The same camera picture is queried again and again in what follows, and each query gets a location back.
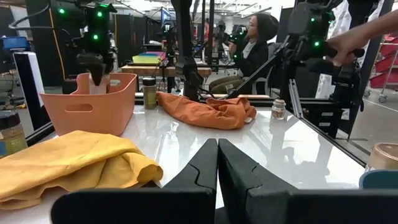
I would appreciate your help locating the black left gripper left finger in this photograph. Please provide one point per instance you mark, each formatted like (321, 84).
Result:
(199, 168)

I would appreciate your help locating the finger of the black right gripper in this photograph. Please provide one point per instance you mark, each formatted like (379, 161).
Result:
(94, 73)
(99, 73)

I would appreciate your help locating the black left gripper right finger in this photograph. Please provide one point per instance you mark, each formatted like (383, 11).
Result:
(239, 168)

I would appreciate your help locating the small clear glass spice jar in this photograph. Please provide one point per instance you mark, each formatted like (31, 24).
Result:
(278, 112)

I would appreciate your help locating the black-lidded tan spice jar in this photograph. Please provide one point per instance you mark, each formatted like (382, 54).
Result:
(11, 137)

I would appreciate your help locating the large cream-labelled spice jar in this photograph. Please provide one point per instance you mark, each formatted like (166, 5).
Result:
(385, 158)

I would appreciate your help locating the background black robot arm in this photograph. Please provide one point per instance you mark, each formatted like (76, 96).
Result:
(169, 46)
(222, 37)

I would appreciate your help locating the person's forearm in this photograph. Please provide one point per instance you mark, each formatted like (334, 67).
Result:
(382, 26)

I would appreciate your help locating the wooden background table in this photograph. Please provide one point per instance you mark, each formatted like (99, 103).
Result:
(140, 70)

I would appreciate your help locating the orange plastic bin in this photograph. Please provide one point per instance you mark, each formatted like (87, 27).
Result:
(102, 115)

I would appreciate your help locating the stack of coloured sheets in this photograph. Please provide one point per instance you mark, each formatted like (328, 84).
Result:
(147, 59)

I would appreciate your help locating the orange cloth napkin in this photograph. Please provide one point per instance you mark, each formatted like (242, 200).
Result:
(199, 113)

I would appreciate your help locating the black-lidded olive spice jar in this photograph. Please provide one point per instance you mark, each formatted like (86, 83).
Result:
(150, 96)

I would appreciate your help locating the white and black tower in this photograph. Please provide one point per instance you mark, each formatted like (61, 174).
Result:
(26, 87)

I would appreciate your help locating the background monitor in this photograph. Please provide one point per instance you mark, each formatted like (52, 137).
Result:
(165, 17)

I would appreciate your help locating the blue plastic crate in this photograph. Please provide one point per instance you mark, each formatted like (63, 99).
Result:
(15, 43)

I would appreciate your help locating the yellow cloth napkin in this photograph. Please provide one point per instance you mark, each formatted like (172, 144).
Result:
(77, 161)

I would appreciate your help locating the grey office chair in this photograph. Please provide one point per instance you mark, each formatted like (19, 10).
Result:
(274, 62)

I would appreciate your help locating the seated person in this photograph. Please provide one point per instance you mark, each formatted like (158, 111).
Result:
(255, 56)

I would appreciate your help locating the teal plastic bin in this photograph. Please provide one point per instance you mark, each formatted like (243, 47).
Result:
(381, 180)

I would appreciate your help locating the person's hand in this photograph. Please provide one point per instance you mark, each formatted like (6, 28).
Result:
(345, 46)

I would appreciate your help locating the red shelf cart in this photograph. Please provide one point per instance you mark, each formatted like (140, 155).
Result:
(387, 62)

